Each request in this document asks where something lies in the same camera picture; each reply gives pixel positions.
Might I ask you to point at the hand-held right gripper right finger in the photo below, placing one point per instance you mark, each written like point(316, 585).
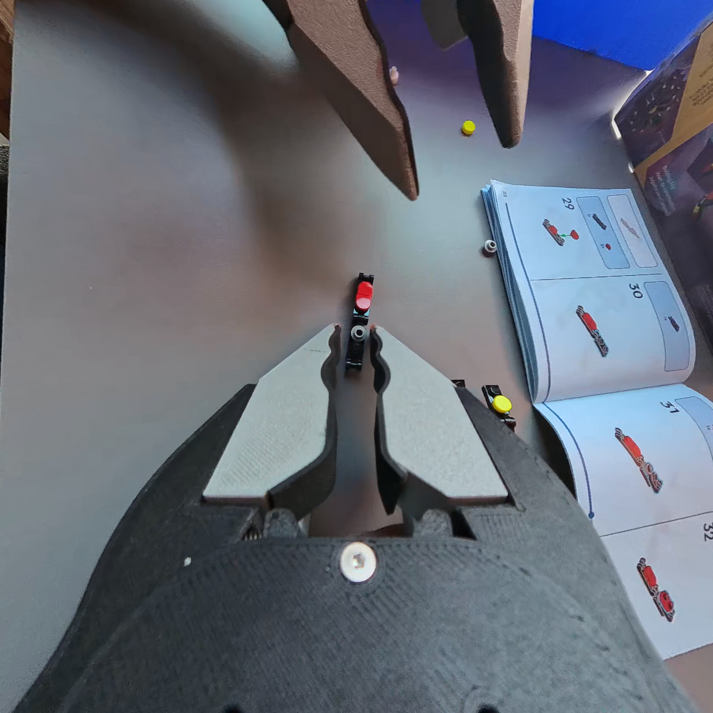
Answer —
point(440, 429)

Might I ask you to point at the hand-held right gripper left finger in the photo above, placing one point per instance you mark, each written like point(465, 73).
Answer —
point(267, 429)

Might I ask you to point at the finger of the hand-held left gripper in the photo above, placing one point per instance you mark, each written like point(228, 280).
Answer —
point(504, 67)
point(345, 72)

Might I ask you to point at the blue plastic bin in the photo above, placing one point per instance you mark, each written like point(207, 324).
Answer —
point(601, 25)

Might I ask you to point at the black lego assembly red tile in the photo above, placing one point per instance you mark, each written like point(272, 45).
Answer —
point(359, 328)

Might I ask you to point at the black lego plate yellow stud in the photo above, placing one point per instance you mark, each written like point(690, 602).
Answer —
point(499, 404)

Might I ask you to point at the lego instruction booklet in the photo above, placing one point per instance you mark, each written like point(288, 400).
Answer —
point(607, 356)

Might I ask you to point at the dark cardboard lego box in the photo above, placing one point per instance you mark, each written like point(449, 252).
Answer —
point(674, 145)

